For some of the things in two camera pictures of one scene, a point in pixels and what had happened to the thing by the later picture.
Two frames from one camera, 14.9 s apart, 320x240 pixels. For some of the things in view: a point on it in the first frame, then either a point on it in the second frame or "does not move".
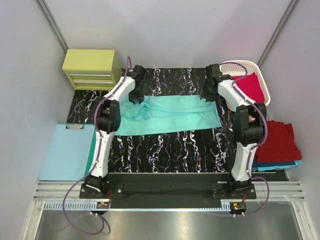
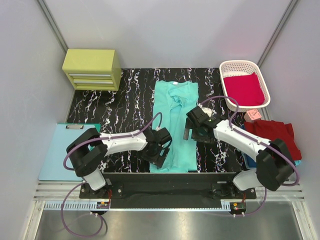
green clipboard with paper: (69, 153) does not move
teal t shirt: (158, 114) -> (173, 99)
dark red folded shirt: (280, 145) does not move
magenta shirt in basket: (251, 84) does not move
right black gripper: (203, 95) -> (189, 125)
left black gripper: (136, 97) -> (160, 158)
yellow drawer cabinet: (92, 69) does not move
